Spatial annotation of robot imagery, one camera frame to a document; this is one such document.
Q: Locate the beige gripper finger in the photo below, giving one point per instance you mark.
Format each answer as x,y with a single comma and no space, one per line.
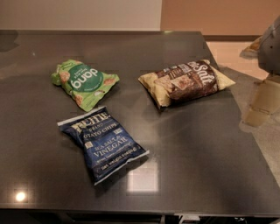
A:
265,101

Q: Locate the blue chip bag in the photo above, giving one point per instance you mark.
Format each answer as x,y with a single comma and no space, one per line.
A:
106,144

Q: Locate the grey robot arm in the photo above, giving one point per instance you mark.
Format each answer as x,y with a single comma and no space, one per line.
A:
269,50

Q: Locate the snack bag in background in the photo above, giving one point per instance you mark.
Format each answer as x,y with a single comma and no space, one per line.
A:
251,51

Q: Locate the brown chip bag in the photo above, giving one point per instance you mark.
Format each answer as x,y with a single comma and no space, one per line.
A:
184,82

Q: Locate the green dang chip bag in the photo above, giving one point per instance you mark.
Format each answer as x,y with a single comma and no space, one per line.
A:
83,83

